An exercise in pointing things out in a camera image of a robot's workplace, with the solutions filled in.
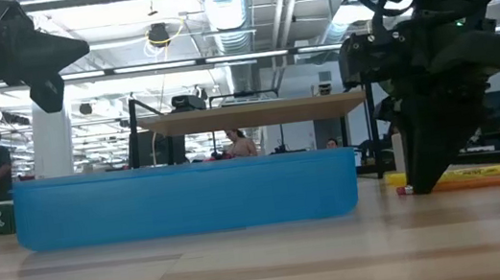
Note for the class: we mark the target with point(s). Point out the long ceiling light strip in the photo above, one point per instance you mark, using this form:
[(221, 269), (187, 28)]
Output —
[(153, 67)]

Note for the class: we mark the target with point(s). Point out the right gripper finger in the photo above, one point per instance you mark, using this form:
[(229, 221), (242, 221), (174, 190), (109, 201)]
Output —
[(406, 139), (446, 124)]

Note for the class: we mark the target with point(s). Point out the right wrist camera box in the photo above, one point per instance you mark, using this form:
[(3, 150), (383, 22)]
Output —
[(365, 62)]

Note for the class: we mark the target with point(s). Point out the blue plastic pencil box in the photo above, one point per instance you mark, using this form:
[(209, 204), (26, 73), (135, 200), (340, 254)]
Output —
[(185, 197)]

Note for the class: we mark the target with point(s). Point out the wooden desk riser black legs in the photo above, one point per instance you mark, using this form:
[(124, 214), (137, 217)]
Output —
[(252, 116)]

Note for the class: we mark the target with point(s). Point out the black hanging ceiling device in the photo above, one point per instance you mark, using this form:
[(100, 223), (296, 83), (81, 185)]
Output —
[(158, 33)]

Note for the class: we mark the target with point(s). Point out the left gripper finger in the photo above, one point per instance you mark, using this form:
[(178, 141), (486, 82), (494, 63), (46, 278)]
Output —
[(39, 96), (54, 52)]

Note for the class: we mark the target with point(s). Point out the white building column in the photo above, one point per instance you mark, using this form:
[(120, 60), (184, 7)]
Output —
[(52, 146)]

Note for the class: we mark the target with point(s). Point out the silver ventilation duct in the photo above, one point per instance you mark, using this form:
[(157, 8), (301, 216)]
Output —
[(228, 7)]

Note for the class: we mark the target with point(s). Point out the black stapler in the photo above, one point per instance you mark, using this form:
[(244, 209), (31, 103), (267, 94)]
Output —
[(188, 103)]

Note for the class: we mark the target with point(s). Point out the dark background monitor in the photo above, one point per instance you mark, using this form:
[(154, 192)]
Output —
[(159, 147)]

